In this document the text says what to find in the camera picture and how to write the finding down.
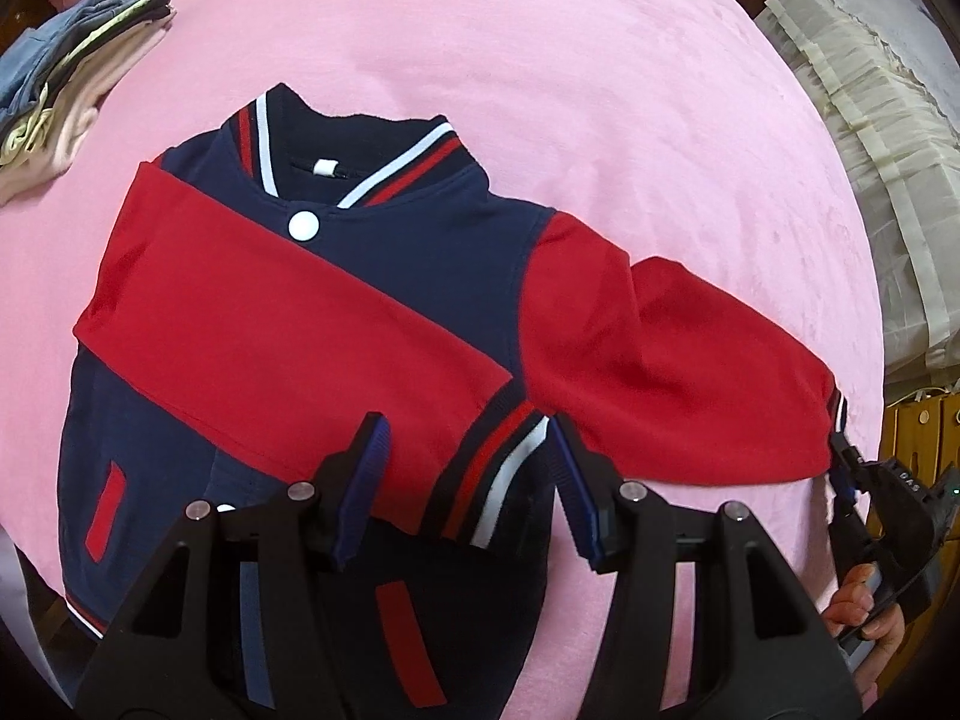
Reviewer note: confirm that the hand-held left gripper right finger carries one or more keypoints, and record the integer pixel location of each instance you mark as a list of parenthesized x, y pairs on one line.
[(581, 491)]

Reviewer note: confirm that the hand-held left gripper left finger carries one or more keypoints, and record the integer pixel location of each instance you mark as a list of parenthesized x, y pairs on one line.
[(366, 484)]

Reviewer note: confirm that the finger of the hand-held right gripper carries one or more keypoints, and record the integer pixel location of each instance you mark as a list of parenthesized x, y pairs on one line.
[(844, 484)]

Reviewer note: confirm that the red and navy varsity jacket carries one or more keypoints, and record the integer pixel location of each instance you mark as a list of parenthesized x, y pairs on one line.
[(315, 315)]

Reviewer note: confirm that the pile of folded clothes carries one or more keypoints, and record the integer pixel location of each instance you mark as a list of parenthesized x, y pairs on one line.
[(82, 101)]

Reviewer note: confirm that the person's right hand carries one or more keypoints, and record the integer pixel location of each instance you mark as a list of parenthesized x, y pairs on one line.
[(881, 626)]

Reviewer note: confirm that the cream ruffled bed cover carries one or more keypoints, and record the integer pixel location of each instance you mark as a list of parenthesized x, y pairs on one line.
[(870, 142)]

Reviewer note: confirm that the pink fleece blanket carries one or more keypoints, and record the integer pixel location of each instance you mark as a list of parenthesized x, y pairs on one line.
[(570, 82)]

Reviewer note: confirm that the pale yellow folded garment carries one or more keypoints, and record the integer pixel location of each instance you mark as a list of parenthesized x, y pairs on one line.
[(30, 131)]

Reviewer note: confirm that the black folded garment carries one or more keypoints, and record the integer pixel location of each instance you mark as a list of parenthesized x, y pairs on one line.
[(156, 1)]

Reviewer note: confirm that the blue denim garment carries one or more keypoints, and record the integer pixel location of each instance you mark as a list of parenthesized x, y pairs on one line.
[(64, 37)]

